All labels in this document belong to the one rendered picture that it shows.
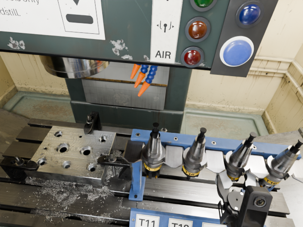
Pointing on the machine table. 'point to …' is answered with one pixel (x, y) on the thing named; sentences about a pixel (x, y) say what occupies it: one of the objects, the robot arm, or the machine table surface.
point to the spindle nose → (72, 66)
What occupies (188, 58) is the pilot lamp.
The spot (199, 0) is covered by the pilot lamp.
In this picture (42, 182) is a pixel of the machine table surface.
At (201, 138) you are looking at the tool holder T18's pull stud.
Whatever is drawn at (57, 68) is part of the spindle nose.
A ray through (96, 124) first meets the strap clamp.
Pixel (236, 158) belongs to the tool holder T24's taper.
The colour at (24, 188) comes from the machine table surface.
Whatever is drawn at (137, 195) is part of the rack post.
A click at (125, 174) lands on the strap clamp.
